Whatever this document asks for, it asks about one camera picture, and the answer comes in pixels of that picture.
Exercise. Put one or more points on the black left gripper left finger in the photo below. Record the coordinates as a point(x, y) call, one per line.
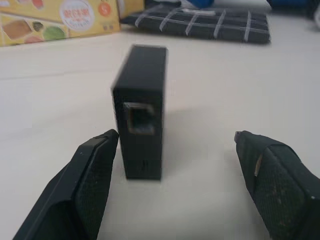
point(72, 190)

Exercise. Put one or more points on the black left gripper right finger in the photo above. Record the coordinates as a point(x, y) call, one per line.
point(277, 185)

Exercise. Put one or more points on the dark blue object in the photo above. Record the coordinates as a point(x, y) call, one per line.
point(295, 6)

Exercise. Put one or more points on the dark grey checked cloth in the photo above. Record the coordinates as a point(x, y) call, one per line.
point(200, 23)

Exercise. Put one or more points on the yellow printed cardboard box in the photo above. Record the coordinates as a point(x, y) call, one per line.
point(57, 20)

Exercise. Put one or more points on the small black box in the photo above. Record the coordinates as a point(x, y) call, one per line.
point(141, 112)

